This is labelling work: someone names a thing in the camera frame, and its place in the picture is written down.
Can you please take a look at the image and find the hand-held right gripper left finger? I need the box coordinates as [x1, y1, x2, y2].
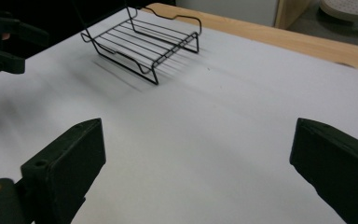
[20, 118, 107, 224]

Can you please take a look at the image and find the white chair base with caster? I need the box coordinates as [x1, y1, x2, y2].
[319, 0, 358, 34]

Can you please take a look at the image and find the black wire rack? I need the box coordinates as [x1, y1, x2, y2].
[70, 0, 203, 86]

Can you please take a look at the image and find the wooden table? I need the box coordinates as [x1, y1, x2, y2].
[140, 2, 358, 75]

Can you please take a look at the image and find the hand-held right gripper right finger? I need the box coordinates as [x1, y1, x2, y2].
[289, 117, 358, 224]

